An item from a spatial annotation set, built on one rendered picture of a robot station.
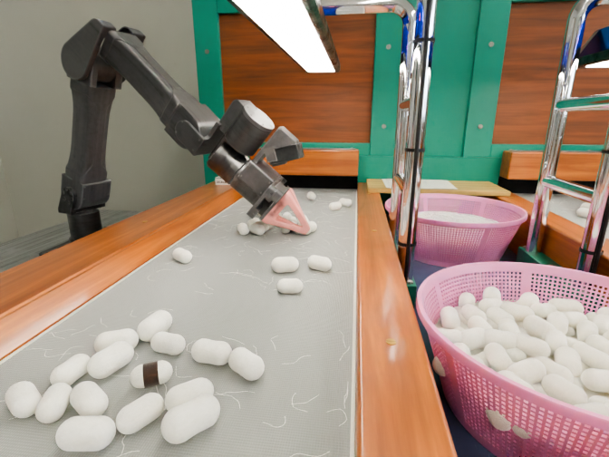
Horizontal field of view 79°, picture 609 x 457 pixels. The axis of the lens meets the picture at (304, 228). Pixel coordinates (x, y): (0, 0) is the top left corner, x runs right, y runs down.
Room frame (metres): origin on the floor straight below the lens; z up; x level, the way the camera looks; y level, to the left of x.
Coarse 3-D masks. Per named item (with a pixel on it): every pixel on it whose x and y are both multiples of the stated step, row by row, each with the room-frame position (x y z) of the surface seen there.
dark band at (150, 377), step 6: (144, 366) 0.24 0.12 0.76; (150, 366) 0.24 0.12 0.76; (156, 366) 0.24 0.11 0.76; (144, 372) 0.23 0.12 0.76; (150, 372) 0.24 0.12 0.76; (156, 372) 0.24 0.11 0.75; (144, 378) 0.23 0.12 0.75; (150, 378) 0.23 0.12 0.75; (156, 378) 0.23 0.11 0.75; (144, 384) 0.23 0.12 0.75; (150, 384) 0.23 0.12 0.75; (156, 384) 0.23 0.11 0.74
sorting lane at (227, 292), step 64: (320, 192) 1.02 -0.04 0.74; (192, 256) 0.52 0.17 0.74; (256, 256) 0.52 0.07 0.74; (320, 256) 0.52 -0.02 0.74; (64, 320) 0.34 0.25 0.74; (128, 320) 0.34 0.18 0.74; (192, 320) 0.34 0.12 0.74; (256, 320) 0.34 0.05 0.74; (320, 320) 0.34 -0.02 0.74; (0, 384) 0.24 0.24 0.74; (128, 384) 0.24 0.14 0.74; (256, 384) 0.24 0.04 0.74; (320, 384) 0.24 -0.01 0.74; (0, 448) 0.18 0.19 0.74; (128, 448) 0.18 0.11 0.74; (192, 448) 0.18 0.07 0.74; (256, 448) 0.18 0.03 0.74; (320, 448) 0.18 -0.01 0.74
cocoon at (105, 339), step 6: (120, 330) 0.28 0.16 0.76; (126, 330) 0.28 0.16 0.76; (132, 330) 0.29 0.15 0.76; (102, 336) 0.28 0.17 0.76; (108, 336) 0.28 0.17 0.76; (114, 336) 0.28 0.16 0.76; (120, 336) 0.28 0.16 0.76; (126, 336) 0.28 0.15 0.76; (132, 336) 0.28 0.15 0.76; (138, 336) 0.29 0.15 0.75; (96, 342) 0.27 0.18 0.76; (102, 342) 0.27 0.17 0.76; (108, 342) 0.27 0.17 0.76; (114, 342) 0.27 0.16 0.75; (132, 342) 0.28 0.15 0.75; (96, 348) 0.27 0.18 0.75; (102, 348) 0.27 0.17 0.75
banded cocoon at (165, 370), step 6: (162, 360) 0.25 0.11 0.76; (138, 366) 0.24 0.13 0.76; (162, 366) 0.24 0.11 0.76; (168, 366) 0.24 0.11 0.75; (132, 372) 0.24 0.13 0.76; (138, 372) 0.23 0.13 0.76; (162, 372) 0.24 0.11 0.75; (168, 372) 0.24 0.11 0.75; (132, 378) 0.23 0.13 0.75; (138, 378) 0.23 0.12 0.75; (162, 378) 0.24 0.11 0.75; (168, 378) 0.24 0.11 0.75; (132, 384) 0.23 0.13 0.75; (138, 384) 0.23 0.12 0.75
